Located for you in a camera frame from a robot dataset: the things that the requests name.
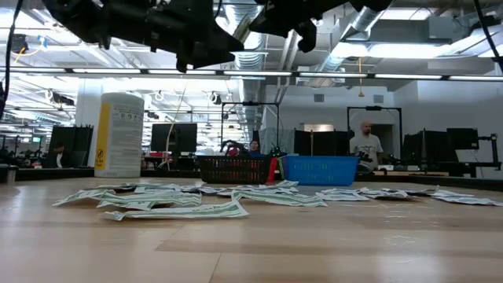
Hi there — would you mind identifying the black ceiling lamp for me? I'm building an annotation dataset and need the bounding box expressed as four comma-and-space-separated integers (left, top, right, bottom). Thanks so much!
10, 33, 29, 54

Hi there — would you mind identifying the black background desk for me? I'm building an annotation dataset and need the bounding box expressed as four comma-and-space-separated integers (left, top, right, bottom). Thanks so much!
416, 160, 503, 178

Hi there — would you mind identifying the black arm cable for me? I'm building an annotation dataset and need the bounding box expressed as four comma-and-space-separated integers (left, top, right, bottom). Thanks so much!
473, 0, 503, 74
0, 0, 24, 119

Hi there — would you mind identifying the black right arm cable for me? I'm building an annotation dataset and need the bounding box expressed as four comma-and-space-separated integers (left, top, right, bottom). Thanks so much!
473, 0, 503, 74

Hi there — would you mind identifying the black stand frame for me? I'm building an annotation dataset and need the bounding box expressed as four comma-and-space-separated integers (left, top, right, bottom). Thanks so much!
347, 105, 403, 166
219, 101, 281, 158

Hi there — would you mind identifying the long ceiling light rail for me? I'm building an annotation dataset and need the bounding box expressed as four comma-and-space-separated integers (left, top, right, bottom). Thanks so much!
0, 65, 503, 83

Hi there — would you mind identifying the blue plastic basket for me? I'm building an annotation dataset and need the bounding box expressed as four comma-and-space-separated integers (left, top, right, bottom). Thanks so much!
281, 155, 361, 187

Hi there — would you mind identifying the white packet blue label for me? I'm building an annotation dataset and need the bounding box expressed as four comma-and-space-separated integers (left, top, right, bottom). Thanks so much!
180, 184, 221, 196
95, 182, 138, 193

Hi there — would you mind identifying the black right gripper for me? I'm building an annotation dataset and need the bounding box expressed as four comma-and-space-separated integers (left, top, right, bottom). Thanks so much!
251, 0, 354, 53

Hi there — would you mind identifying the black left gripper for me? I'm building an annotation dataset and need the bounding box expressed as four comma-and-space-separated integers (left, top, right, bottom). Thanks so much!
149, 0, 244, 73

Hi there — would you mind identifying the person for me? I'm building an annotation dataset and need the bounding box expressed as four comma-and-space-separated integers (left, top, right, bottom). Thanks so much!
42, 141, 76, 169
245, 139, 265, 158
348, 120, 385, 173

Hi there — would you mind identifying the silver ventilation duct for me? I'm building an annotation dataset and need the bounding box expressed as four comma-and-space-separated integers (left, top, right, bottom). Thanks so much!
329, 6, 382, 60
231, 37, 272, 156

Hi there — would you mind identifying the red plastic basket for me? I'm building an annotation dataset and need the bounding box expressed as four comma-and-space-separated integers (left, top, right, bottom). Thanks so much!
266, 156, 279, 185

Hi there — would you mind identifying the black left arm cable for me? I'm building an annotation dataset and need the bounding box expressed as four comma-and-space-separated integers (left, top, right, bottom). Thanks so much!
0, 0, 24, 119

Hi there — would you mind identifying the white wipes canister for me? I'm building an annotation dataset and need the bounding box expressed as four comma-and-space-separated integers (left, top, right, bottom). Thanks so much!
94, 92, 145, 178

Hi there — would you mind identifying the black plastic basket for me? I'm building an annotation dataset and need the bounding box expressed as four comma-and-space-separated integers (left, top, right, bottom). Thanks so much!
198, 156, 276, 185

